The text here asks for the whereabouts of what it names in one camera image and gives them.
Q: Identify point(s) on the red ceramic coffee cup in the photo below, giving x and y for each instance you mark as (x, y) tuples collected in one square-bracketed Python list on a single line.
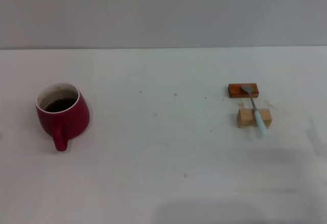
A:
[(69, 121)]

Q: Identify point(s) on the orange wooden block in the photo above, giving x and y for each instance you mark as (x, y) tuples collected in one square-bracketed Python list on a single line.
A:
[(235, 91)]

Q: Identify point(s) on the light wooden arched block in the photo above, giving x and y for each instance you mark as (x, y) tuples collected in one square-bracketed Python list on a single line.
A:
[(245, 116)]

